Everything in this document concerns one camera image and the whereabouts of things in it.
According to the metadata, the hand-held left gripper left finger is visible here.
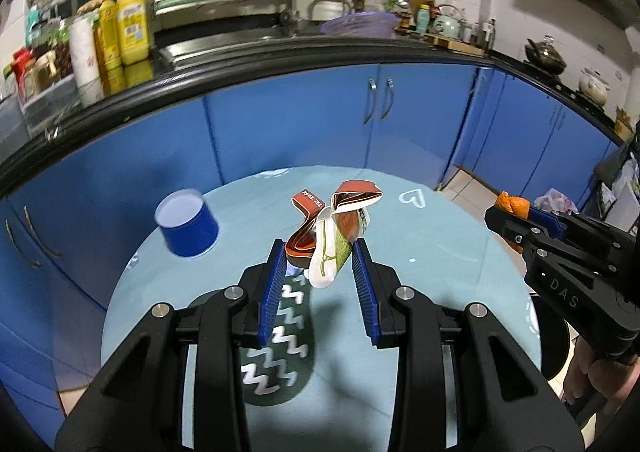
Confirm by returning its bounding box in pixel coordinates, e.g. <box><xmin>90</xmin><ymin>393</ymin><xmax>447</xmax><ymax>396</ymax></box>
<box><xmin>54</xmin><ymin>238</ymin><xmax>290</xmax><ymax>452</ymax></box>

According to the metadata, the yellow detergent bottle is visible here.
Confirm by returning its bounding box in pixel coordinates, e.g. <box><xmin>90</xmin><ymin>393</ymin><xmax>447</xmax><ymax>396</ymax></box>
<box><xmin>116</xmin><ymin>0</ymin><xmax>153</xmax><ymax>65</ymax></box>

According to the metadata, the blue cup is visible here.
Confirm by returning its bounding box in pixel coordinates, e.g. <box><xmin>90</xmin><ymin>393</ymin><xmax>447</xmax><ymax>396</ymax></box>
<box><xmin>154</xmin><ymin>188</ymin><xmax>220</xmax><ymax>259</ymax></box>

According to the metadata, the wok with glass lid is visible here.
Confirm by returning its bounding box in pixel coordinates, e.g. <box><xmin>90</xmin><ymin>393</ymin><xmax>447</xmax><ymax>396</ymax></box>
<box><xmin>524</xmin><ymin>35</ymin><xmax>568</xmax><ymax>75</ymax></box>

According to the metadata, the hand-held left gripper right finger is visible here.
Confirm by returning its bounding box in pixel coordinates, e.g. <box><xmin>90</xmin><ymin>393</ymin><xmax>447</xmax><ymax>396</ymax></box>
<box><xmin>351</xmin><ymin>238</ymin><xmax>586</xmax><ymax>452</ymax></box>

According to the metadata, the person's right hand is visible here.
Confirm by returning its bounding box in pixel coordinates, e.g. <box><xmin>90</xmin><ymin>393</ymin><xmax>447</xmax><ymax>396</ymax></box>
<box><xmin>562</xmin><ymin>338</ymin><xmax>637</xmax><ymax>406</ymax></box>

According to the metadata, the white plastic bin liner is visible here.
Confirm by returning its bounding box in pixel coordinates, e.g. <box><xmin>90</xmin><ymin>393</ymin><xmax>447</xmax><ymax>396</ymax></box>
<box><xmin>534</xmin><ymin>188</ymin><xmax>580</xmax><ymax>214</ymax></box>

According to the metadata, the dark zigzag patterned mat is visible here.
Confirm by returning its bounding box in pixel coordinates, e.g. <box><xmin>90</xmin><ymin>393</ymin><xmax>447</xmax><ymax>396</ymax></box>
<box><xmin>240</xmin><ymin>272</ymin><xmax>317</xmax><ymax>408</ymax></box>

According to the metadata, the white ceramic pot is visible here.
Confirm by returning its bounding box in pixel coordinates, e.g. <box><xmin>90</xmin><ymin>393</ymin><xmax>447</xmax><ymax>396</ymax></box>
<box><xmin>578</xmin><ymin>69</ymin><xmax>612</xmax><ymax>105</ymax></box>

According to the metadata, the rectangular wooden cutting board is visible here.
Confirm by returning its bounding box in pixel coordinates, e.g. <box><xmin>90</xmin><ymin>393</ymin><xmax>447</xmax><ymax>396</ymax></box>
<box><xmin>410</xmin><ymin>32</ymin><xmax>487</xmax><ymax>57</ymax></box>

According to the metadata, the white bottle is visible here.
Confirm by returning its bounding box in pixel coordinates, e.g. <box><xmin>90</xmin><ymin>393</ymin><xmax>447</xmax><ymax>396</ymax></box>
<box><xmin>69</xmin><ymin>17</ymin><xmax>103</xmax><ymax>88</ymax></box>

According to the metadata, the orange oil bottle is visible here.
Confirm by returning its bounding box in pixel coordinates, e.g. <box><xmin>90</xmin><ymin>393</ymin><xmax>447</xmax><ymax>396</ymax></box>
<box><xmin>95</xmin><ymin>0</ymin><xmax>123</xmax><ymax>70</ymax></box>

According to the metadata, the mint green kettle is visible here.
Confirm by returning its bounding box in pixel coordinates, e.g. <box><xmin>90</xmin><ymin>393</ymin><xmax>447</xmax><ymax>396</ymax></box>
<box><xmin>432</xmin><ymin>4</ymin><xmax>463</xmax><ymax>40</ymax></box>

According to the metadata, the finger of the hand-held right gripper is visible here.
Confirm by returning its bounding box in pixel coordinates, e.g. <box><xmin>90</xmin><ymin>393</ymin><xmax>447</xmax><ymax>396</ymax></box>
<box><xmin>528</xmin><ymin>206</ymin><xmax>627</xmax><ymax>254</ymax></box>
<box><xmin>484</xmin><ymin>205</ymin><xmax>543</xmax><ymax>256</ymax></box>

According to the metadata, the purple plastic basket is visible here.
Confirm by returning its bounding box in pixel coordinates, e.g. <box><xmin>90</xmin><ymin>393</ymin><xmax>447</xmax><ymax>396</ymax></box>
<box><xmin>320</xmin><ymin>11</ymin><xmax>401</xmax><ymax>39</ymax></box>

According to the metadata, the red white wrapper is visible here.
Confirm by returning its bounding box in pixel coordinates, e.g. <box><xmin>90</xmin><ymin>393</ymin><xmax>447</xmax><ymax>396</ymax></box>
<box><xmin>284</xmin><ymin>180</ymin><xmax>383</xmax><ymax>289</ymax></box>

